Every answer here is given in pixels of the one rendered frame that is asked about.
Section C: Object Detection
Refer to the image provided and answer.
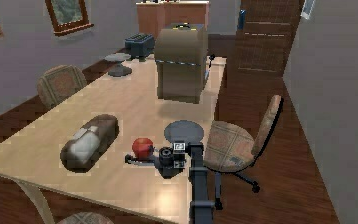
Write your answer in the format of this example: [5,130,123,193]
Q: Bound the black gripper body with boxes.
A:
[157,146,175,169]

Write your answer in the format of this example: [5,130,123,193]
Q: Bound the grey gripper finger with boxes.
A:
[124,153,160,167]
[147,145,161,158]

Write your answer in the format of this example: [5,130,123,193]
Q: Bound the red apple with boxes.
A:
[131,136,155,160]

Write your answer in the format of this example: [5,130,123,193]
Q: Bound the grey round plate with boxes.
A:
[163,119,206,147]

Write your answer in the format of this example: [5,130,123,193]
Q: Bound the brown bread loaf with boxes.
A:
[59,113,121,174]

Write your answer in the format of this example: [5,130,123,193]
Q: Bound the pale wooden table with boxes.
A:
[0,48,228,224]

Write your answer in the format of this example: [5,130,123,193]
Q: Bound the tan patterned swivel chair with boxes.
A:
[0,169,115,224]
[202,94,285,212]
[36,64,88,110]

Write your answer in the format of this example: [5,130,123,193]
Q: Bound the large brown paper bag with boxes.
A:
[153,22,210,105]

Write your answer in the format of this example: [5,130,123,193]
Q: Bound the dark blue toaster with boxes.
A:
[124,32,156,63]

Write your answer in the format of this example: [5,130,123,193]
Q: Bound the orange wooden cabinet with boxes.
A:
[135,0,211,40]

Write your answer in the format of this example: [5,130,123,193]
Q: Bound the dark brown wooden door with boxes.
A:
[234,0,306,79]

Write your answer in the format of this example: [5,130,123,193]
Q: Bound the grey pedestal dish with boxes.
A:
[103,52,134,78]

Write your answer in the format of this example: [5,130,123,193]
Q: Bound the blue door handle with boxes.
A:
[237,8,247,31]

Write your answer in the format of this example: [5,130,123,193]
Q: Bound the white framed wall picture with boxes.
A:
[300,0,317,21]

